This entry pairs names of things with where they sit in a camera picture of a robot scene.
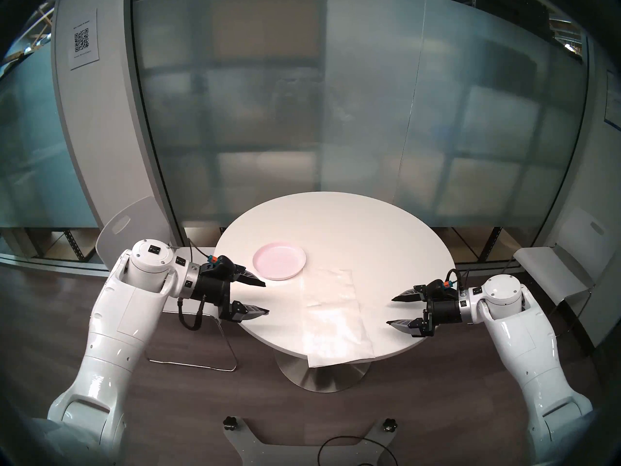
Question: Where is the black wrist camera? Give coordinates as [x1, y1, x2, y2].
[426, 278, 460, 300]
[205, 255, 237, 276]

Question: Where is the black floor cable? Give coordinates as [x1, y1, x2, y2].
[318, 436, 389, 466]

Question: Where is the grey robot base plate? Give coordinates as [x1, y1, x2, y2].
[222, 416, 399, 466]

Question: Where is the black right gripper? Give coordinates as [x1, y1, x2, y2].
[386, 285, 462, 338]

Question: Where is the QR code paper sign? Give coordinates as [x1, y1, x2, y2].
[69, 8, 101, 71]

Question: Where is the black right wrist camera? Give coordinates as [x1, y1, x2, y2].
[426, 278, 460, 300]

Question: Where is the white paper napkin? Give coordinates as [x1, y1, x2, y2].
[300, 267, 376, 368]

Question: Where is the white chair with square handle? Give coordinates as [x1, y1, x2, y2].
[489, 207, 609, 347]

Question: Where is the metal shelf rack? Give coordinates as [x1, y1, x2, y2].
[0, 227, 105, 266]
[449, 226, 515, 266]

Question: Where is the silver table pedestal base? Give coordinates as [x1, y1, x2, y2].
[276, 353, 372, 393]

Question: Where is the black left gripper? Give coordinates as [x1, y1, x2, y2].
[196, 266, 271, 323]

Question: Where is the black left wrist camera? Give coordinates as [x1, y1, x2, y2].
[205, 255, 237, 276]

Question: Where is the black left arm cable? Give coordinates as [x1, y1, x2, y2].
[177, 244, 215, 331]

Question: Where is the white chair with oval handle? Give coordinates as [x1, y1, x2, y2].
[96, 196, 238, 372]

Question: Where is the pink round plate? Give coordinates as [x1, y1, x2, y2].
[251, 242, 307, 282]

